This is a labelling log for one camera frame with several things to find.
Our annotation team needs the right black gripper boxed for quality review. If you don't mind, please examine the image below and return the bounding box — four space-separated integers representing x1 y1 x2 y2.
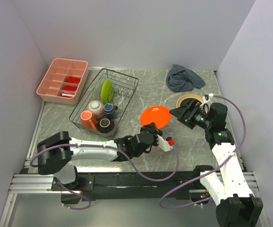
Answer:
169 98 212 130

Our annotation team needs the black plate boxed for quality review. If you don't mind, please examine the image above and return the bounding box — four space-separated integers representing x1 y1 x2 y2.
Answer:
180 98 193 107

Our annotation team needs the orange plate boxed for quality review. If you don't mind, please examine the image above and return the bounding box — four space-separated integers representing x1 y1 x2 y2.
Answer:
140 105 171 129

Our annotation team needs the yellow plate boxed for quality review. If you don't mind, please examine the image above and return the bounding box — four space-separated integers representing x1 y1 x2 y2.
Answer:
176 94 204 108

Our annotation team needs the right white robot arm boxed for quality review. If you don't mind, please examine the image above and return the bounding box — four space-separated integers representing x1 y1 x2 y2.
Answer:
170 100 263 227

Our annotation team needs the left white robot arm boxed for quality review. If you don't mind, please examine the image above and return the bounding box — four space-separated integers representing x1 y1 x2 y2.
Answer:
37 123 162 190

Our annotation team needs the grey-blue crumpled cloth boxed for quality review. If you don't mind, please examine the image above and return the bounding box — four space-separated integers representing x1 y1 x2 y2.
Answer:
166 64 205 93

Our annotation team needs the blue ceramic mug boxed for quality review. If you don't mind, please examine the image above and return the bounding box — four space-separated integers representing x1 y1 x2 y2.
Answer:
103 103 118 119

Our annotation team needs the black glazed bowl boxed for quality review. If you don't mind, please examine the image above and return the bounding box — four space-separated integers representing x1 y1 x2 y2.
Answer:
97 118 115 137

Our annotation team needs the red patterned white bowl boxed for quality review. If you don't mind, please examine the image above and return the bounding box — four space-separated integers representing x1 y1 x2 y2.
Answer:
86 100 104 119

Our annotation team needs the green plate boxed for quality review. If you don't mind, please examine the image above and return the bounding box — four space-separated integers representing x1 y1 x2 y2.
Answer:
101 79 113 104

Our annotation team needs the orange ceramic mug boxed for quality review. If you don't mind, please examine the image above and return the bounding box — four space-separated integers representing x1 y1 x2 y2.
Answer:
80 111 97 130

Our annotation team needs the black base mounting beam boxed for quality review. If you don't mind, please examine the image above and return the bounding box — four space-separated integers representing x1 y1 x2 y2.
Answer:
51 170 208 201

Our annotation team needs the red white item in tray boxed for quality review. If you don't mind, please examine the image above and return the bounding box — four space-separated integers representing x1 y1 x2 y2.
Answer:
61 93 75 98

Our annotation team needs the pink plastic divided organizer tray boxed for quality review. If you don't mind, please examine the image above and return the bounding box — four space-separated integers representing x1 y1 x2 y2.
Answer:
36 58 89 105

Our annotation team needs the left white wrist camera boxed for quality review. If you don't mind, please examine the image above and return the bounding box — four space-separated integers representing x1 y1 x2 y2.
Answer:
157 135 175 152

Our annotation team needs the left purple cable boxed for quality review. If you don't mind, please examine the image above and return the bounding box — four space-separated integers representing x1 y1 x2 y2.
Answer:
29 139 179 183

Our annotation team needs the purple cable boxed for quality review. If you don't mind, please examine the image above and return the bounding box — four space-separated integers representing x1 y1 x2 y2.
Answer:
29 139 179 183
159 93 247 209

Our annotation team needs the black wire dish rack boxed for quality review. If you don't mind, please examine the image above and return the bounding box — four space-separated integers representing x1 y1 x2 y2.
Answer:
69 68 138 138

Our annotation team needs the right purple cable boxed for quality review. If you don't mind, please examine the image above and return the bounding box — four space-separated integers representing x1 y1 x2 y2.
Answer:
159 93 247 209

